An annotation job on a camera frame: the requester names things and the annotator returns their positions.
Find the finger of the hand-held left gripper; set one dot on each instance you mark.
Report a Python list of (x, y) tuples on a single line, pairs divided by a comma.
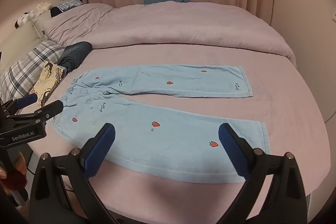
[(27, 100), (51, 108)]

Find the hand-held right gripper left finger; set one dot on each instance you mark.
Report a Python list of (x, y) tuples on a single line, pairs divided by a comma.
[(99, 151)]

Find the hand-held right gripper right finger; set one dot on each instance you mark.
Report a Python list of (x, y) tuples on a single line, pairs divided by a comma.
[(233, 151)]

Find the light blue strawberry pants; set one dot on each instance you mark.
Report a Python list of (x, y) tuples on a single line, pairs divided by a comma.
[(170, 145)]

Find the person's left hand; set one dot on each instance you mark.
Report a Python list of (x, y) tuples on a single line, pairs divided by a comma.
[(21, 163)]

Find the cream patterned cloth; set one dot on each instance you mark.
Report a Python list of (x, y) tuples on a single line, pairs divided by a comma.
[(48, 79)]

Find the grey plaid pillow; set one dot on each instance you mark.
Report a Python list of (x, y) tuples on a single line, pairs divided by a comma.
[(26, 64)]

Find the red fuzzy cloth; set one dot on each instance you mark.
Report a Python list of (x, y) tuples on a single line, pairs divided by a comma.
[(16, 182)]

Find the cream headboard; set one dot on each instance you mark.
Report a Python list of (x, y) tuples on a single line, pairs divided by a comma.
[(18, 43)]

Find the dark folded clothes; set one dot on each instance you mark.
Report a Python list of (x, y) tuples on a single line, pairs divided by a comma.
[(76, 52)]

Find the pink bed sheet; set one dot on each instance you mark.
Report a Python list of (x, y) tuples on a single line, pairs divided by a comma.
[(288, 108)]

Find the cream frilled pillow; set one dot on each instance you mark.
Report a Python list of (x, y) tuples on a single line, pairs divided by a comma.
[(40, 26)]

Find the white and brown plush toy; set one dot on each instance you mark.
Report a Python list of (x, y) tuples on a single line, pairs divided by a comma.
[(22, 19)]

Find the blue checkered pillow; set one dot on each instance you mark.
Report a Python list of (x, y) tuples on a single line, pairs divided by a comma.
[(68, 4)]

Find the pink duvet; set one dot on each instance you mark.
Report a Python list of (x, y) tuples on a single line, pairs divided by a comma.
[(170, 27)]

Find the white power strip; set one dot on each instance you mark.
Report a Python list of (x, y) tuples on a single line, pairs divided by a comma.
[(334, 17)]

